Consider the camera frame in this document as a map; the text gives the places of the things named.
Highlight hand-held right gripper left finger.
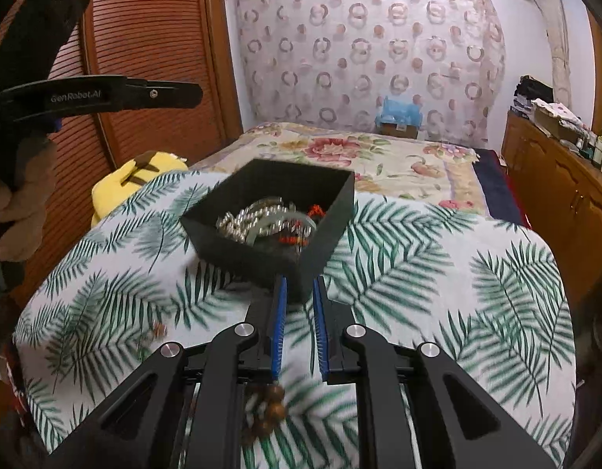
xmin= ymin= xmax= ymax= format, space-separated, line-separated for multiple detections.
xmin=47 ymin=276 xmax=288 ymax=469

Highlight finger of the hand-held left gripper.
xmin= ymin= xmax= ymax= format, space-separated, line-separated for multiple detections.
xmin=120 ymin=77 xmax=204 ymax=111

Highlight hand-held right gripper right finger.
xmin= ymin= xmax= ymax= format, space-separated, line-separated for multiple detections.
xmin=311 ymin=275 xmax=558 ymax=469

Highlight black box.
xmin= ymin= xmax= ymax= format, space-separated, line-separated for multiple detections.
xmin=180 ymin=158 xmax=356 ymax=304

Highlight brown wooden bead bracelet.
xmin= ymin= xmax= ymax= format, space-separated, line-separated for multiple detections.
xmin=239 ymin=383 xmax=287 ymax=446

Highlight pale green bangle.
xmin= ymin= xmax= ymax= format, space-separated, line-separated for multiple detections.
xmin=245 ymin=208 xmax=322 ymax=246

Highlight white pearl necklace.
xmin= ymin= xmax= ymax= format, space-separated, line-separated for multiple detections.
xmin=215 ymin=198 xmax=288 ymax=245

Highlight red bead bracelet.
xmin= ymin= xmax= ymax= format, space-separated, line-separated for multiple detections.
xmin=279 ymin=205 xmax=329 ymax=248

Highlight person's left hand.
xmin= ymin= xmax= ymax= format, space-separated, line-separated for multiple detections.
xmin=0 ymin=133 xmax=56 ymax=263

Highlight wooden louvered wardrobe door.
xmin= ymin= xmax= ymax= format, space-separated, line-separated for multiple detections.
xmin=0 ymin=22 xmax=112 ymax=296
xmin=83 ymin=0 xmax=243 ymax=168

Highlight green leaf print tablecloth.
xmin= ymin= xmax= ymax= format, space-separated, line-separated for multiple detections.
xmin=13 ymin=168 xmax=578 ymax=469

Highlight yellow plush toy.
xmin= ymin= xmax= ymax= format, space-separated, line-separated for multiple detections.
xmin=91 ymin=151 xmax=189 ymax=228

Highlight small brown beads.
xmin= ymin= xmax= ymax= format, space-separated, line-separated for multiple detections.
xmin=135 ymin=321 xmax=168 ymax=358

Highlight floral bedspread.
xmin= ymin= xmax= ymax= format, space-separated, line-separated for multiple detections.
xmin=189 ymin=122 xmax=488 ymax=219

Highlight circle pattern sheer curtain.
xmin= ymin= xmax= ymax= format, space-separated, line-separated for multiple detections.
xmin=231 ymin=0 xmax=507 ymax=148

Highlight small cardboard box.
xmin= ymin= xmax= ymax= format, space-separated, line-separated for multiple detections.
xmin=379 ymin=124 xmax=419 ymax=140

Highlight dark blue bed sheet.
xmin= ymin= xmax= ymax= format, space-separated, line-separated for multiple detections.
xmin=472 ymin=148 xmax=527 ymax=229

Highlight blue plastic bag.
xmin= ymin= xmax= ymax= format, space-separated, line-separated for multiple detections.
xmin=376 ymin=96 xmax=424 ymax=131

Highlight long wooden cabinet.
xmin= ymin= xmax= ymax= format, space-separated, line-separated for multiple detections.
xmin=501 ymin=110 xmax=602 ymax=306

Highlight flat cardboard box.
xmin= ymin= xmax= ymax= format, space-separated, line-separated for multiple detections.
xmin=532 ymin=107 xmax=583 ymax=143

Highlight stack of dark clothes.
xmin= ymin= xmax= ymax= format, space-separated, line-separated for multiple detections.
xmin=513 ymin=75 xmax=552 ymax=121

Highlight white patterned cloth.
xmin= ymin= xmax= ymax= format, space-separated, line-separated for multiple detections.
xmin=530 ymin=98 xmax=583 ymax=126

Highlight row of small bottles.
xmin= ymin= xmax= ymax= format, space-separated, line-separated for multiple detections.
xmin=581 ymin=128 xmax=602 ymax=177

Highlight white wrapped pipe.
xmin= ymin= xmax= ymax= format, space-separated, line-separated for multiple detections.
xmin=535 ymin=0 xmax=576 ymax=108

